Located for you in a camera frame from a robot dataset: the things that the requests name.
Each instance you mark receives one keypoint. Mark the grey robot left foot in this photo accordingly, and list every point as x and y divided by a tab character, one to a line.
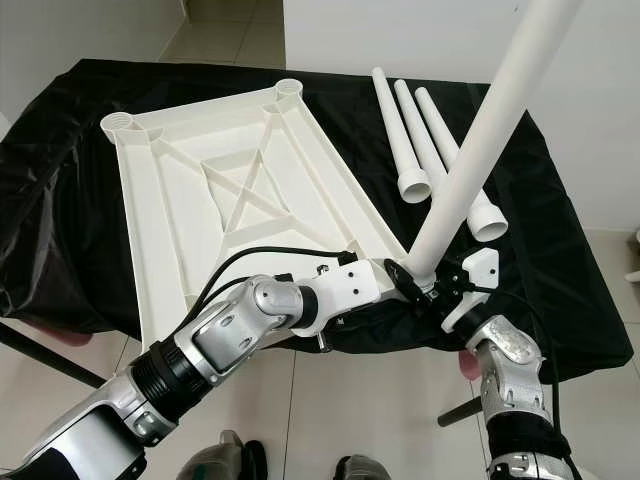
222	460

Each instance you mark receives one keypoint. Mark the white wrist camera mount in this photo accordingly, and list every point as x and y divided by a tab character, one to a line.
480	268
345	290

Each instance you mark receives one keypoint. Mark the pink cloth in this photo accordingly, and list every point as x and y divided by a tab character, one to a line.
37	334
468	365

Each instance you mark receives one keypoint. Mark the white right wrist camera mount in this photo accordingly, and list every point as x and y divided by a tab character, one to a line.
480	268

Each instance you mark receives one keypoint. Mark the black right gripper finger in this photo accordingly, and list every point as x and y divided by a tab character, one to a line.
405	281

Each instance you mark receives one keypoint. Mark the black tablecloth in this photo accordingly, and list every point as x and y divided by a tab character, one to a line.
560	260

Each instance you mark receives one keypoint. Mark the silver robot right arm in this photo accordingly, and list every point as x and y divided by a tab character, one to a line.
510	365

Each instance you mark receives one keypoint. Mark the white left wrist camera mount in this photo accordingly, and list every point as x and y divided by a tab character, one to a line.
345	290

